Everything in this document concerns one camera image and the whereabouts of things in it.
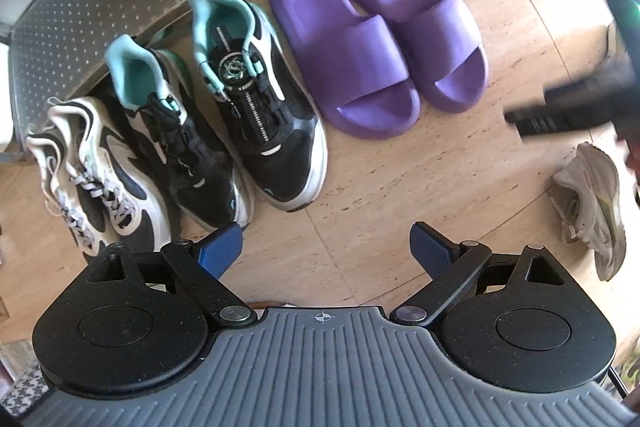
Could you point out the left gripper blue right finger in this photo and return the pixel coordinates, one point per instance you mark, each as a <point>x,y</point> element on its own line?
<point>454,269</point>

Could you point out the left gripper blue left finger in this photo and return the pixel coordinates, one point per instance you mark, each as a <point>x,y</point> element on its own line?
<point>197,268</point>

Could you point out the grey white mesh sneaker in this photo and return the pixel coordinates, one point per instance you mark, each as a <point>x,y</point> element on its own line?
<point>586,196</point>

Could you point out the white black sneaker upturned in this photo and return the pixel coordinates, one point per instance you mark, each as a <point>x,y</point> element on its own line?
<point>92,179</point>

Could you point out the black teal sneaker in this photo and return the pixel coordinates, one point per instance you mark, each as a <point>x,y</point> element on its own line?
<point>270,119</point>
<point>154,88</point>

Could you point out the purple slide sandal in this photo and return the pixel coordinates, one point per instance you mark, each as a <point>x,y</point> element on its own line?
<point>352,67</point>
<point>442,46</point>

